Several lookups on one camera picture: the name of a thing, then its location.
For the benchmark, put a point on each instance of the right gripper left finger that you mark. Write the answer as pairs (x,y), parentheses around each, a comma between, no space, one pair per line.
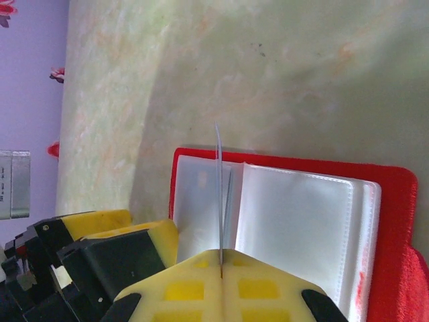
(187,292)

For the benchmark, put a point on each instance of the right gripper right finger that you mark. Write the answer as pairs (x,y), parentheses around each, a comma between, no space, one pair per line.
(264,292)

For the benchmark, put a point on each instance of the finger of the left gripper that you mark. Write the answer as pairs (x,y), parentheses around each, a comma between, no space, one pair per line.
(120,258)
(100,221)

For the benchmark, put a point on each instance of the teal credit card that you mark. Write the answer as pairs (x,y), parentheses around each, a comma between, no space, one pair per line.
(219,201)

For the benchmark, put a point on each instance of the red card holder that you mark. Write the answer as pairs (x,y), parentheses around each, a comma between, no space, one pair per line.
(395,218)

